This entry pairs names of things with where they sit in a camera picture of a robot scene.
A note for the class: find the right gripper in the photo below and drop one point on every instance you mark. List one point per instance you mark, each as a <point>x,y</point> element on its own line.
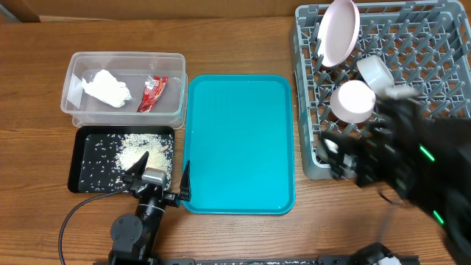
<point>363,142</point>

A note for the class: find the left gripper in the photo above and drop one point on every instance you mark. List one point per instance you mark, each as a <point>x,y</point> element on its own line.
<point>185,192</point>

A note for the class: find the grey rice bowl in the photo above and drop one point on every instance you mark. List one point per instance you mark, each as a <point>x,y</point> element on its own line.
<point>376,74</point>

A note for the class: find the red snack wrapper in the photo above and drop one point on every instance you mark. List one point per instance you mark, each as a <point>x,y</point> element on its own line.
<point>154,88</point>

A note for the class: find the large white plate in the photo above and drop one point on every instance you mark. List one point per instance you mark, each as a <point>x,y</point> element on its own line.
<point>338,32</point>

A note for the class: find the white napkin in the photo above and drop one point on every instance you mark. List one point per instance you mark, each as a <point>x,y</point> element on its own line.
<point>106,88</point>

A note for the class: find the white cup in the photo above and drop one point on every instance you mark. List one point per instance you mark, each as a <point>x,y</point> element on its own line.
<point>327,149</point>

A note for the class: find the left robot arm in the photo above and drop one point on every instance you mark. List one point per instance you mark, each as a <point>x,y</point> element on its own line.
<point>134,235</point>

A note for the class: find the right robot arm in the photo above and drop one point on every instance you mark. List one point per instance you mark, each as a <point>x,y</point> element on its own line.
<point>427,163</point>

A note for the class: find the grey dishwasher rack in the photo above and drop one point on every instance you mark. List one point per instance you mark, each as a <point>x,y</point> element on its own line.
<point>425,44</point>

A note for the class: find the black tray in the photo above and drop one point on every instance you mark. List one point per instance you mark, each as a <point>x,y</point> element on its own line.
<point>102,154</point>

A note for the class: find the clear plastic bin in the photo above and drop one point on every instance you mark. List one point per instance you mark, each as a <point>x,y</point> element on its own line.
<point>133,69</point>

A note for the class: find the teal serving tray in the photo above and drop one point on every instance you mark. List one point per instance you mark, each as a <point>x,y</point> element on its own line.
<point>239,144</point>

